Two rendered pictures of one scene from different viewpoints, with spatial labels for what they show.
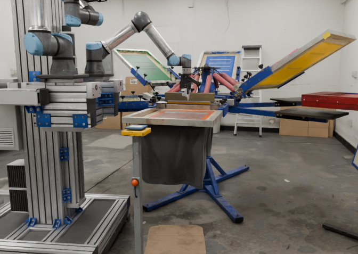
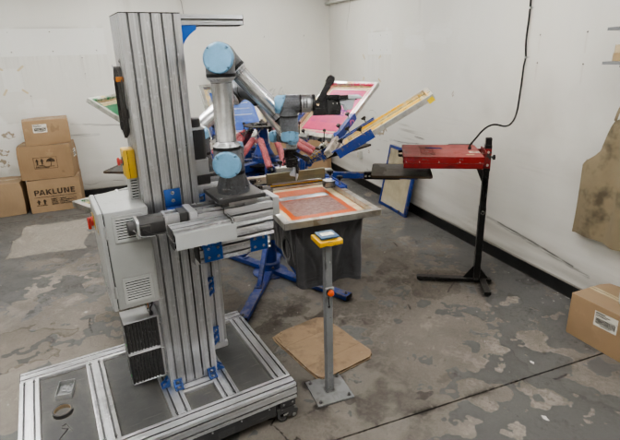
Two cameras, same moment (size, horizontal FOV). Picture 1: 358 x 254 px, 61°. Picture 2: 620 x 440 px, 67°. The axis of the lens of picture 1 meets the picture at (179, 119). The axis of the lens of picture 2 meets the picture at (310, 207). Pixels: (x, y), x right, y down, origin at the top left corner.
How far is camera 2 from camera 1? 1.70 m
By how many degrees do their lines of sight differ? 35
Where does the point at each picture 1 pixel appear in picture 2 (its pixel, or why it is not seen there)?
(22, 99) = (219, 236)
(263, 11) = (233, 9)
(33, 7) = (228, 118)
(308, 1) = not seen: outside the picture
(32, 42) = (232, 164)
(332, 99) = (434, 160)
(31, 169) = (172, 318)
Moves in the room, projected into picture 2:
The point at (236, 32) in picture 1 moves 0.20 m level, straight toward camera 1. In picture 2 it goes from (198, 40) to (202, 40)
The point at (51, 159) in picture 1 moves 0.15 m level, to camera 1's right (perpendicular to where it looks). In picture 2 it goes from (199, 297) to (226, 289)
